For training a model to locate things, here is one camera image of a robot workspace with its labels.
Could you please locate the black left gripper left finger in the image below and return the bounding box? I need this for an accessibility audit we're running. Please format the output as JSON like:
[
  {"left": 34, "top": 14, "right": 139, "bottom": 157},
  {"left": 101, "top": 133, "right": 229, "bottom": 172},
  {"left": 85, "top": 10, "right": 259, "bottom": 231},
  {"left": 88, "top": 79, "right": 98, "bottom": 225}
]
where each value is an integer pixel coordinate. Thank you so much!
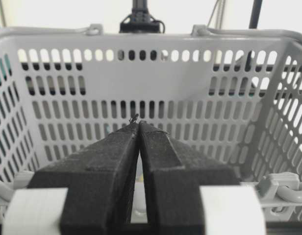
[{"left": 1, "top": 114, "right": 141, "bottom": 235}]

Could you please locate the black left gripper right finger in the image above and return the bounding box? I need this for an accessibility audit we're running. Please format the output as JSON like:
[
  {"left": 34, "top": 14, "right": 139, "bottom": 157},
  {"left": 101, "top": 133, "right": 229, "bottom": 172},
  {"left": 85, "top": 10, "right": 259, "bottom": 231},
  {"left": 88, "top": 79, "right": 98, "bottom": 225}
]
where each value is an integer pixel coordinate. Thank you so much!
[{"left": 139, "top": 119, "right": 266, "bottom": 235}]

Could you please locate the grey plastic shopping basket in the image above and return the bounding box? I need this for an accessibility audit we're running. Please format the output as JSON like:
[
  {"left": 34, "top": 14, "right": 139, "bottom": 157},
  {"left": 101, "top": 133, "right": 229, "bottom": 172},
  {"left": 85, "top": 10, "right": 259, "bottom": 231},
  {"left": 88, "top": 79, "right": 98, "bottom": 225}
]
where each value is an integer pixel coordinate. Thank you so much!
[{"left": 0, "top": 23, "right": 302, "bottom": 222}]

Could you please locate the black vertical pole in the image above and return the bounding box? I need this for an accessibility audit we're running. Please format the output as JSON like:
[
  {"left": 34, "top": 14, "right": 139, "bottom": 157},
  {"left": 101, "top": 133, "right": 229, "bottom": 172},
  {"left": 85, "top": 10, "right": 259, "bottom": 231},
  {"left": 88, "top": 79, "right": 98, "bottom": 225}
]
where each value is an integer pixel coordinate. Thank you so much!
[{"left": 249, "top": 0, "right": 263, "bottom": 29}]

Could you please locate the grey basket handle far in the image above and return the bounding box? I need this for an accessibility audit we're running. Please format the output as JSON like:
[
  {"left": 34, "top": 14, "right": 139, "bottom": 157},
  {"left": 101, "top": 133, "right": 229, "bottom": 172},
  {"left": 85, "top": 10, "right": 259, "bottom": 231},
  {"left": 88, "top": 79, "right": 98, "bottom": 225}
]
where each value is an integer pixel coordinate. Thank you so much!
[{"left": 0, "top": 24, "right": 302, "bottom": 45}]

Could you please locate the black camera stand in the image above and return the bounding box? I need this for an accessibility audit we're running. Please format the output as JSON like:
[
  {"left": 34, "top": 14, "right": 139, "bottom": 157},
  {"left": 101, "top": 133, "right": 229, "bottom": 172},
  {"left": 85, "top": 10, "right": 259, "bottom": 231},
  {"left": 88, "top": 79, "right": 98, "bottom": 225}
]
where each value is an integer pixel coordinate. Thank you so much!
[{"left": 119, "top": 0, "right": 166, "bottom": 34}]

